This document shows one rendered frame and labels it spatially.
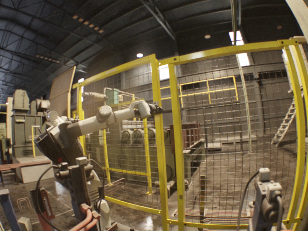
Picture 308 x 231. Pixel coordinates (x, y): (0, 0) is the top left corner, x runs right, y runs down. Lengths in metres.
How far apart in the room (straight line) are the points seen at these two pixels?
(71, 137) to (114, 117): 0.30
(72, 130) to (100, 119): 0.18
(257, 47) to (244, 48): 0.10
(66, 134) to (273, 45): 1.54
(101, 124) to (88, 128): 0.08
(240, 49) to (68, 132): 1.29
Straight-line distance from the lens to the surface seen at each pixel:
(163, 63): 1.28
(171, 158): 3.10
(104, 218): 1.53
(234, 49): 1.21
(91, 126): 0.92
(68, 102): 5.43
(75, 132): 0.92
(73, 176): 0.69
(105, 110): 0.94
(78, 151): 1.14
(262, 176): 0.44
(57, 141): 1.04
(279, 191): 0.34
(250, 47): 1.24
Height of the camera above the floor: 1.29
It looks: 5 degrees up
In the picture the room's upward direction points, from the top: 4 degrees counter-clockwise
